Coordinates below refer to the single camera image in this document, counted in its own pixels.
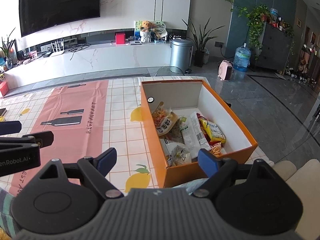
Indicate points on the pink bottle-print mat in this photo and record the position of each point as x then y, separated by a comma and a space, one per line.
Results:
62, 140

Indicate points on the green blue printed box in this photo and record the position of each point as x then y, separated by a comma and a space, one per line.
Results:
138, 30

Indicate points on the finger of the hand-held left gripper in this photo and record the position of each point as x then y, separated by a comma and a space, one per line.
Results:
37, 138
10, 127

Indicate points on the pink photo frame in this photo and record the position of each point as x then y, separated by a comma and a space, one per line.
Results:
32, 54

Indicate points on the black curved television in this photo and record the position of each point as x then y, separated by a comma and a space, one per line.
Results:
60, 5

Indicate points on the clear packet of orange snacks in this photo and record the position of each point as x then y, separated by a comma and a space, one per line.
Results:
160, 113

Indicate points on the open cluttered shelf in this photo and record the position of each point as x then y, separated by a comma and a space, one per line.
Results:
308, 52

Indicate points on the dark red box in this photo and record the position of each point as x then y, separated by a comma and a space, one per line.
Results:
4, 89

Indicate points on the beige cushion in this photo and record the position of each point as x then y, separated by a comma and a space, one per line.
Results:
300, 175

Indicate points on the potted snake plant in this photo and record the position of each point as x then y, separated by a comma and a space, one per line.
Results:
199, 57

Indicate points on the teddy bear in white basket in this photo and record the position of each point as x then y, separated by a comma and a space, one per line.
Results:
145, 32

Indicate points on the white marble television console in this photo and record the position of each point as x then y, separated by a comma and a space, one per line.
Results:
100, 57

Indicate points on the black notebook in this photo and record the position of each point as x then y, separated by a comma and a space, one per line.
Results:
3, 112

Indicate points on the dark grey drawer cabinet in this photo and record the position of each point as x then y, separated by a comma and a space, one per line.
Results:
272, 47

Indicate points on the blue water jug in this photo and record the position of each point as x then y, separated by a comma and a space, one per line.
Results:
242, 60

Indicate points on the orange stick snack packet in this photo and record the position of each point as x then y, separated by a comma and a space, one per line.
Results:
216, 150

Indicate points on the round glass side table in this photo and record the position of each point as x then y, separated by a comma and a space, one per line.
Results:
170, 71

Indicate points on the silver pedal trash can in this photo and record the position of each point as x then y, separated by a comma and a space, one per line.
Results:
180, 55

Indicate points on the wall socket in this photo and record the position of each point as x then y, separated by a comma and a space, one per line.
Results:
218, 44

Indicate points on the pink space heater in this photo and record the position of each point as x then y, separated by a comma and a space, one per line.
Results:
225, 70

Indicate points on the orange cardboard box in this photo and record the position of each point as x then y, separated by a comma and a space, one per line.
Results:
180, 177

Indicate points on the white router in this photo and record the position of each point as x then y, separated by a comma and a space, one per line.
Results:
57, 52

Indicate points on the red square box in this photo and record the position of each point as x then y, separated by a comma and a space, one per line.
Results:
120, 38

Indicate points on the large white snack packet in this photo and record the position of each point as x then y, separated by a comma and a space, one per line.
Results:
175, 155

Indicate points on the teal striped cloth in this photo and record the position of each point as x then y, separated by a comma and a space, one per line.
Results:
7, 205

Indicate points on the white flat device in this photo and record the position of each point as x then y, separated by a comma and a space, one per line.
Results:
135, 42

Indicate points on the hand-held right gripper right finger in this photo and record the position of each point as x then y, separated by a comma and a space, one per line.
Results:
207, 161

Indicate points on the group of small bottles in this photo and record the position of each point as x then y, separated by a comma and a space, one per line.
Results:
280, 22

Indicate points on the orchid plant in glass vase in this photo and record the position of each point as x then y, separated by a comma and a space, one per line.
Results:
8, 52

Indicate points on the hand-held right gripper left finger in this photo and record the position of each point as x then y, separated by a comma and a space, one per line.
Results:
107, 158

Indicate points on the brown snack packet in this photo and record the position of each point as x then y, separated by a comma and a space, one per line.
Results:
167, 125

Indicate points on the round paper fan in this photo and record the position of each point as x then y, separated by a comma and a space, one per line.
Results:
159, 28

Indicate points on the yellow snack packet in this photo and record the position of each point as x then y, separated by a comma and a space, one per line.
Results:
213, 131

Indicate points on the long white green-label packet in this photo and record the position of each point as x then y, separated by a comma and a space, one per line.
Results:
195, 135

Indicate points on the trailing pothos plant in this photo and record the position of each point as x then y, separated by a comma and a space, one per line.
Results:
257, 20

